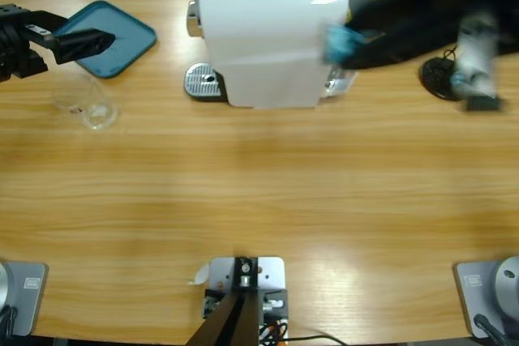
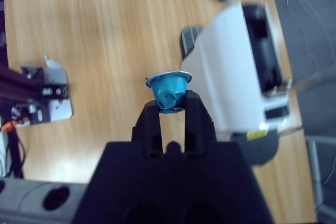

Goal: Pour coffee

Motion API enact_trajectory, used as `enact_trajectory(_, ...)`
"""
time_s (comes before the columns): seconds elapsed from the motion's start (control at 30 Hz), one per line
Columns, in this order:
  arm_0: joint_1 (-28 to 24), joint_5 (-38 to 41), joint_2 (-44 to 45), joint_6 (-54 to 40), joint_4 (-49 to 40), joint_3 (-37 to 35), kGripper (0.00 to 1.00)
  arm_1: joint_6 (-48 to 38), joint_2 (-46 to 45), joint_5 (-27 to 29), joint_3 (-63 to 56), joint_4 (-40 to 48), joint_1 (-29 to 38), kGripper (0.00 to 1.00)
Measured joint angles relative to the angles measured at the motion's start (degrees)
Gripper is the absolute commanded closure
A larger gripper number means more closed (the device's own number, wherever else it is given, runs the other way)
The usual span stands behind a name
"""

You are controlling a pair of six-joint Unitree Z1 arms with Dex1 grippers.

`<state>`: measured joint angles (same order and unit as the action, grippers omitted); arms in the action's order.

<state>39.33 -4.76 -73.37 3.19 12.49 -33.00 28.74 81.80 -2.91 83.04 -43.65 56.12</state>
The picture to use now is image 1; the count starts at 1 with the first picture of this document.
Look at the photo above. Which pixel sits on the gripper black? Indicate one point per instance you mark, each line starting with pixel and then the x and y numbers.
pixel 478 50
pixel 16 58

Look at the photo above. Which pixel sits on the clear drinking glass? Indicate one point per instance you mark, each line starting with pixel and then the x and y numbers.
pixel 97 115

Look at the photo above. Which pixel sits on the white capsule coffee machine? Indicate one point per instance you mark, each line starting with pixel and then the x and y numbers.
pixel 267 50

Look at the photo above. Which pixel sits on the black capsule holder with rods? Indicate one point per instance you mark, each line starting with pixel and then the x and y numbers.
pixel 436 74

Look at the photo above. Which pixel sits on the teal square plastic tray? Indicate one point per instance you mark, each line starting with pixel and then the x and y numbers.
pixel 125 26

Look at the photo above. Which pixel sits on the clear water tank black lid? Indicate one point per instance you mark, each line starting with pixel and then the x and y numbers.
pixel 342 82

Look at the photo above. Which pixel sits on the white paper tag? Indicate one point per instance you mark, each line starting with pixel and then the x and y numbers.
pixel 200 275

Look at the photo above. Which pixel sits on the arm grey base plate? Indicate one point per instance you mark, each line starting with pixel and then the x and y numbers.
pixel 24 297
pixel 478 293

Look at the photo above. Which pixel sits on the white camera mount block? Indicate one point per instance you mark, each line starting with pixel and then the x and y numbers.
pixel 271 273

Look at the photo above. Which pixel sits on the dark camera post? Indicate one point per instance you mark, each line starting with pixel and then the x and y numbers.
pixel 227 321

